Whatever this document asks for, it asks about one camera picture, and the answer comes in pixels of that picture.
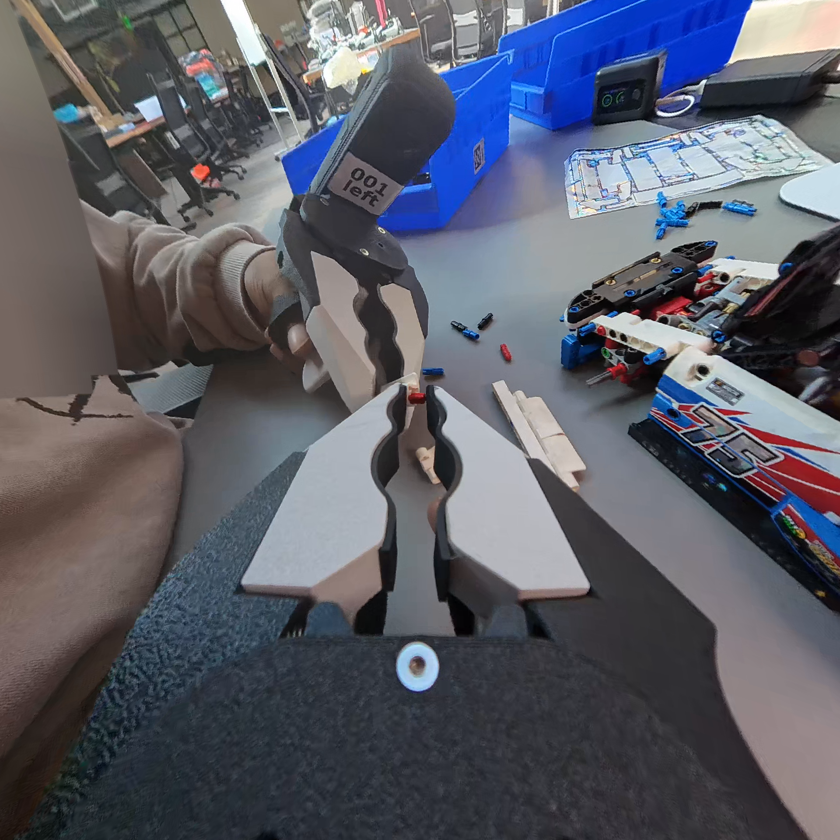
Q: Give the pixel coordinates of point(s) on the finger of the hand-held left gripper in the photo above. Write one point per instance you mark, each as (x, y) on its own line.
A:
(334, 315)
(408, 321)

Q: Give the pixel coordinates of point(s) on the person's left hand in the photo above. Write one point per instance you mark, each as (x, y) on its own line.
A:
(259, 295)

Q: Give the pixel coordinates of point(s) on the toy brick race car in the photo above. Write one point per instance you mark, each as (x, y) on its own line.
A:
(735, 407)

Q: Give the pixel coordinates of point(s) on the small white connector brick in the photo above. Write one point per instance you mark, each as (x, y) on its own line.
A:
(430, 467)

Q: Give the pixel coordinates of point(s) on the white curved panel brick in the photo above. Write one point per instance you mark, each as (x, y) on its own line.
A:
(403, 384)

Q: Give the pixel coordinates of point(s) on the black power bank with display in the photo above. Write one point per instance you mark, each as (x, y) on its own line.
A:
(623, 85)

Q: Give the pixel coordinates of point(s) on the wooden post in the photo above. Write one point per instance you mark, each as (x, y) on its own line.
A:
(59, 59)

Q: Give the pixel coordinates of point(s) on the white book stand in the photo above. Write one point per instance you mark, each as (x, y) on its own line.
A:
(817, 193)

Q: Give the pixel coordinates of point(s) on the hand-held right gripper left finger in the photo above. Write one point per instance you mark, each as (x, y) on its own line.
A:
(315, 525)

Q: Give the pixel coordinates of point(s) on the black power adapter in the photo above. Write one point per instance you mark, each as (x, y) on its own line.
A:
(768, 79)

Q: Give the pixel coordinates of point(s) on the white lumpy object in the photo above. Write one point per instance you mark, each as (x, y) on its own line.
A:
(342, 65)

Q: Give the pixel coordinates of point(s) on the black office chair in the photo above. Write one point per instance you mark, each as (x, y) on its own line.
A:
(193, 151)
(289, 72)

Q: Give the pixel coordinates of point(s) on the person's left forearm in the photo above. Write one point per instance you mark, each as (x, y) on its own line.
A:
(170, 282)

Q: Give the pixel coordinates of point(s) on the black long pin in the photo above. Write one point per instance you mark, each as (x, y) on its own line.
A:
(705, 205)

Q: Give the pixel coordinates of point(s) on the colourful printed sheet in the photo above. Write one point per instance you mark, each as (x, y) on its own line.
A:
(689, 164)

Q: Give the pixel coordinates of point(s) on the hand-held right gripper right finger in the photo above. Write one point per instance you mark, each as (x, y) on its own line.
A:
(518, 525)

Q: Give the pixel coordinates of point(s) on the grey desk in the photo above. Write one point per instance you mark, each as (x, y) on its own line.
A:
(492, 282)

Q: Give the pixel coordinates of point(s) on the cluster of blue pins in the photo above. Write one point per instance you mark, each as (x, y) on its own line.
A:
(670, 216)

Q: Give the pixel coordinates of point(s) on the white beam and panel assembly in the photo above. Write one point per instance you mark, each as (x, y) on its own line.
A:
(544, 436)

